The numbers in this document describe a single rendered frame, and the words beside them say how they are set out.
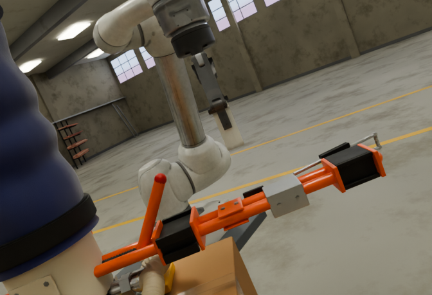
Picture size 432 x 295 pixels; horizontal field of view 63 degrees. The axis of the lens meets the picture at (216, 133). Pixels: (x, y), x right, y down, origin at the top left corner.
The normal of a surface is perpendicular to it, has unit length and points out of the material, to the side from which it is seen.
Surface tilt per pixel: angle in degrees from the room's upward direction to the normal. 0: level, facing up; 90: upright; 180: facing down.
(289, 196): 90
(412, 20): 90
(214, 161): 107
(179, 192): 94
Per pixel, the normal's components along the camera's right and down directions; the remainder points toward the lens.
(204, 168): 0.45, 0.26
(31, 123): 0.65, -0.59
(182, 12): 0.00, 0.15
